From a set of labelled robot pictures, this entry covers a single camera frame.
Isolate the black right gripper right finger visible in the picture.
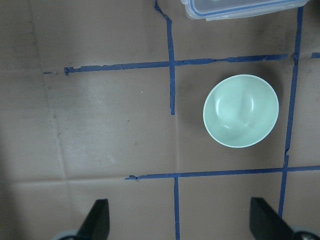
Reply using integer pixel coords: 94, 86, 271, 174
249, 197, 294, 240

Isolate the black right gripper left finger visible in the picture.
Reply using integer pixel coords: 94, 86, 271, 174
75, 199, 110, 240

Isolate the clear plastic food container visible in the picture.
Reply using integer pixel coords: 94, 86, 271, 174
181, 0, 307, 21

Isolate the green bowl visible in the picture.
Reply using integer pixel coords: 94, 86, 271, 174
202, 74, 280, 148

